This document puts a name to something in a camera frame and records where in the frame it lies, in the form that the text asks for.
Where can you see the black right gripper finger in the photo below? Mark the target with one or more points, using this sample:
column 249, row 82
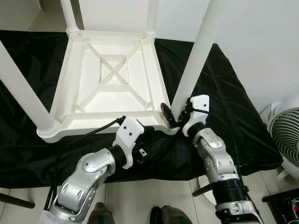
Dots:
column 168, row 114

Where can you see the white plastic children table top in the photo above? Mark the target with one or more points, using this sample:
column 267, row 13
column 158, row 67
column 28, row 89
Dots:
column 112, row 98

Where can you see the white plastic table leg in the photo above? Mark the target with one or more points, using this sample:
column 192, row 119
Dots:
column 151, row 17
column 198, row 56
column 69, row 16
column 23, row 88

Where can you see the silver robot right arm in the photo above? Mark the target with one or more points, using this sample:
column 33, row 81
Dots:
column 215, row 158

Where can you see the black table cloth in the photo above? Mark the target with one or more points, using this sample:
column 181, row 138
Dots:
column 224, row 116

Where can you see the grey robot right leg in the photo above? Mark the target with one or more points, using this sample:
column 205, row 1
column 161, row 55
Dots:
column 173, row 216

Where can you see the grey robot leg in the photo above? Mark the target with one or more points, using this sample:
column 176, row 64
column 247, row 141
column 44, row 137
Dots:
column 173, row 216
column 100, row 215

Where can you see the grey robot left leg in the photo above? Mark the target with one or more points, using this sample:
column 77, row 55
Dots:
column 100, row 215

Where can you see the white pink hair dryer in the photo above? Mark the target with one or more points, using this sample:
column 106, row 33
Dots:
column 295, row 210

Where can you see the black metal shelf rack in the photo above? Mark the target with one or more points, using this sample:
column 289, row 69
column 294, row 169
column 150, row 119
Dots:
column 282, row 205

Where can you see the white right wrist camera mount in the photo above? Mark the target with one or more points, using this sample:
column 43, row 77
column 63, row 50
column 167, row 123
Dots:
column 198, row 107

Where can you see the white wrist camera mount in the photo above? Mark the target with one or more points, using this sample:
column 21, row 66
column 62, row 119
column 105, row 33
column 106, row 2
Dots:
column 128, row 133
column 198, row 107

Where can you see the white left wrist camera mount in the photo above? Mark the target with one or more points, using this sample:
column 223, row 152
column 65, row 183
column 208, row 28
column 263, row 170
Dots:
column 128, row 133

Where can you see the white pedestal fan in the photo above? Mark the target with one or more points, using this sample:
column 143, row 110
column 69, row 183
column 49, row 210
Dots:
column 285, row 135

